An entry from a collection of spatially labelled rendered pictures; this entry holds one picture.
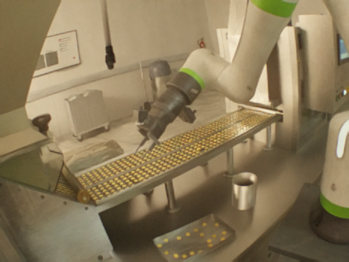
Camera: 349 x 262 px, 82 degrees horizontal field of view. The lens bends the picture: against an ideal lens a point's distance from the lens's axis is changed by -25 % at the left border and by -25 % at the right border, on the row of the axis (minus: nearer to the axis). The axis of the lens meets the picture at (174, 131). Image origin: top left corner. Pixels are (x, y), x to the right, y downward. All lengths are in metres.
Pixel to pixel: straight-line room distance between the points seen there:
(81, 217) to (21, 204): 0.16
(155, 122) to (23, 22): 0.44
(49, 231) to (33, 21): 0.47
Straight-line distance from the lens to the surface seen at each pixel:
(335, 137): 0.46
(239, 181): 0.83
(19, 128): 0.59
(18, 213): 0.60
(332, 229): 0.54
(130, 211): 0.86
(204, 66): 0.77
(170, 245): 0.70
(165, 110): 0.70
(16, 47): 0.53
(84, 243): 0.69
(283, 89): 1.09
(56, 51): 4.39
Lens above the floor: 1.31
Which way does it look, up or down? 20 degrees down
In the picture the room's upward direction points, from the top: 8 degrees counter-clockwise
